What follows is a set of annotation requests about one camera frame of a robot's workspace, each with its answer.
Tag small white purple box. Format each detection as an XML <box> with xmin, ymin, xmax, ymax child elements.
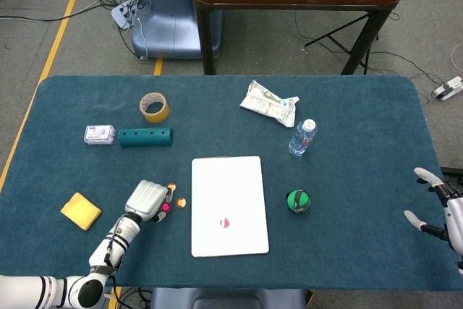
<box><xmin>83</xmin><ymin>124</ymin><xmax>116</xmax><ymax>146</ymax></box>

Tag black equipment case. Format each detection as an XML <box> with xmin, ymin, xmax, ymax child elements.
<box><xmin>440</xmin><ymin>166</ymin><xmax>463</xmax><ymax>187</ymax></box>

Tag white snack bag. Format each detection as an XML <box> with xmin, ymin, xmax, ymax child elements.
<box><xmin>239</xmin><ymin>79</ymin><xmax>300</xmax><ymax>129</ymax></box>

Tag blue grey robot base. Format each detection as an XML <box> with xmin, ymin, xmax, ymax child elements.
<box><xmin>150</xmin><ymin>287</ymin><xmax>308</xmax><ymax>309</ymax></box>

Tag green ball with black strap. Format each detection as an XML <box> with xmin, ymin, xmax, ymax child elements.
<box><xmin>285</xmin><ymin>189</ymin><xmax>312</xmax><ymax>214</ymax></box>

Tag white power strip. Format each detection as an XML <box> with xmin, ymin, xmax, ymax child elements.
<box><xmin>433</xmin><ymin>75</ymin><xmax>463</xmax><ymax>102</ymax></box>
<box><xmin>110</xmin><ymin>0</ymin><xmax>144</xmax><ymax>30</ymax></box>

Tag clear water bottle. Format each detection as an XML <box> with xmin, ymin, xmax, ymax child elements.
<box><xmin>288</xmin><ymin>118</ymin><xmax>318</xmax><ymax>158</ymax></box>

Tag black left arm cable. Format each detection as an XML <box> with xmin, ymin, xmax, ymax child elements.
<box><xmin>103</xmin><ymin>216</ymin><xmax>123</xmax><ymax>270</ymax></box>

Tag white charging cable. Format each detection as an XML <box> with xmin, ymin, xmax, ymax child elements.
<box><xmin>134</xmin><ymin>0</ymin><xmax>149</xmax><ymax>61</ymax></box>

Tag yellow sponge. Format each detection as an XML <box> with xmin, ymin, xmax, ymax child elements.
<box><xmin>60</xmin><ymin>192</ymin><xmax>103</xmax><ymax>232</ymax></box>

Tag long black floor cable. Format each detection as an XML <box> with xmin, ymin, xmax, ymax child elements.
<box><xmin>0</xmin><ymin>0</ymin><xmax>109</xmax><ymax>22</ymax></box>

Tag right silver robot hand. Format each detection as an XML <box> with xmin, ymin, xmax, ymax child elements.
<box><xmin>403</xmin><ymin>166</ymin><xmax>463</xmax><ymax>253</ymax></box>

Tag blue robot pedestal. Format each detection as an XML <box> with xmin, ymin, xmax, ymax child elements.
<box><xmin>131</xmin><ymin>0</ymin><xmax>224</xmax><ymax>59</ymax></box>

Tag teal cylinder block with holes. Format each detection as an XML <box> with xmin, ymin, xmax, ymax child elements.
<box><xmin>117</xmin><ymin>127</ymin><xmax>174</xmax><ymax>148</ymax></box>

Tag white magnetic board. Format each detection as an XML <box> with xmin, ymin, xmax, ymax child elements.
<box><xmin>190</xmin><ymin>156</ymin><xmax>271</xmax><ymax>258</ymax></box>

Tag blue felt table cover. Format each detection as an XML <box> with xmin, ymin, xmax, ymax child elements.
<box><xmin>0</xmin><ymin>75</ymin><xmax>463</xmax><ymax>292</ymax></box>

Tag yellow tape roll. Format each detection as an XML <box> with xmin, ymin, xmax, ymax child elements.
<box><xmin>139</xmin><ymin>92</ymin><xmax>170</xmax><ymax>124</ymax></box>

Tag black cables under table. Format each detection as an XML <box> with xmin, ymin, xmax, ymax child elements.
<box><xmin>117</xmin><ymin>286</ymin><xmax>153</xmax><ymax>309</ymax></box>

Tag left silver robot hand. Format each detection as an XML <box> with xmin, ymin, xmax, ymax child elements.
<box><xmin>124</xmin><ymin>179</ymin><xmax>177</xmax><ymax>224</ymax></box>

